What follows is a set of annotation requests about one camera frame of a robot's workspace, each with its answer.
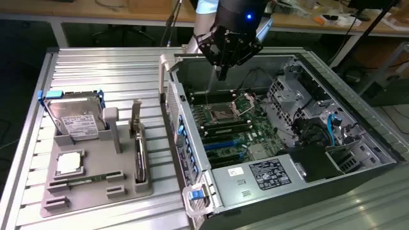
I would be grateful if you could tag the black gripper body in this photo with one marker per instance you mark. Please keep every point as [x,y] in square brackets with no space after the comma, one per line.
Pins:
[238,21]

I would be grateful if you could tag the wooden desk with white frame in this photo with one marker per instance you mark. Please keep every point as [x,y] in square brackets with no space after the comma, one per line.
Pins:
[80,10]

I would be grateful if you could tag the metal socket cover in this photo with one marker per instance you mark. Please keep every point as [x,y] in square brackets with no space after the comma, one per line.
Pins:
[244,103]

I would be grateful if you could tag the green RAM stick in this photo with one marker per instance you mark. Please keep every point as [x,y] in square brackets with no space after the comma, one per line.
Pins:
[90,179]

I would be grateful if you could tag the silver chipset heatsink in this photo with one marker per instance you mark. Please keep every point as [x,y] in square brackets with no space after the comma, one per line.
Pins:
[260,152]

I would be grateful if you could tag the black monitor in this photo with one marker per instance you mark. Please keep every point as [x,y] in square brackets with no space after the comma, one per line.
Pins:
[373,3]

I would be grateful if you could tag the CPU socket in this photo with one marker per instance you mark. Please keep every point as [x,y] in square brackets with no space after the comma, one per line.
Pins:
[220,112]

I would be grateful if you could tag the thin metal locking lever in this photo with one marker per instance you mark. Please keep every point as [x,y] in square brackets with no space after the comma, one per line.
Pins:
[208,100]

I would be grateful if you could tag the black office chair base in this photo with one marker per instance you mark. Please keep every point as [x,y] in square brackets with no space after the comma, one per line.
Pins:
[124,29]

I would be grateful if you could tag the grey plastic parts rack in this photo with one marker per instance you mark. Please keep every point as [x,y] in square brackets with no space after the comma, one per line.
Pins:
[96,167]

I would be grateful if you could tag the black slanted pole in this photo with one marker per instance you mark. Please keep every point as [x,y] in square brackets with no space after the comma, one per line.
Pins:
[361,36]

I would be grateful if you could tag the dark grey box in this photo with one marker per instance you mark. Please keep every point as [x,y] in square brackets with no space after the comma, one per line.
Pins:
[389,92]

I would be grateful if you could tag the graphics card with metal bracket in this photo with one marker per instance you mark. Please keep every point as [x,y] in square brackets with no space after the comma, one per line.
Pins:
[140,158]

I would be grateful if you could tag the blue expansion slot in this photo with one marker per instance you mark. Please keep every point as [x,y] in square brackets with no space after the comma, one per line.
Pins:
[220,145]

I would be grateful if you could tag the black plastic fan shroud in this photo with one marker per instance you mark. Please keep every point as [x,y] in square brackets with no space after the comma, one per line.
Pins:
[314,163]

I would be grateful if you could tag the blue case latch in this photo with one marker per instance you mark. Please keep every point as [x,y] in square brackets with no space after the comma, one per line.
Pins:
[195,194]

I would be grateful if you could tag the black installed RAM stick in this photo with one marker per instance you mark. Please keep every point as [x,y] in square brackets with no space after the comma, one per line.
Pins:
[224,130]

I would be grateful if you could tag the silver CPU chip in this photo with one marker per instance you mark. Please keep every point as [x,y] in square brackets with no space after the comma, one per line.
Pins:
[68,163]

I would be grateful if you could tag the green motherboard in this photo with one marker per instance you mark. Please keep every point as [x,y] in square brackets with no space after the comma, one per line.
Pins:
[262,129]

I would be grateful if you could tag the grey power supply unit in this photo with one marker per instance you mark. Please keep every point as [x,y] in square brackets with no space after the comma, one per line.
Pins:
[230,191]

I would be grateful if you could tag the hard disk in blue caddy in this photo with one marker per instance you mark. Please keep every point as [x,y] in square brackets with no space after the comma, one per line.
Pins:
[80,112]

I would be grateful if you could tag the perforated metal disk bay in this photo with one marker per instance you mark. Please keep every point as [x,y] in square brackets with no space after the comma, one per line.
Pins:
[282,95]

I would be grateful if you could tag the open black PC case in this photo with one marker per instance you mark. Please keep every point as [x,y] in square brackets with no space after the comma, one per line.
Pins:
[335,189]

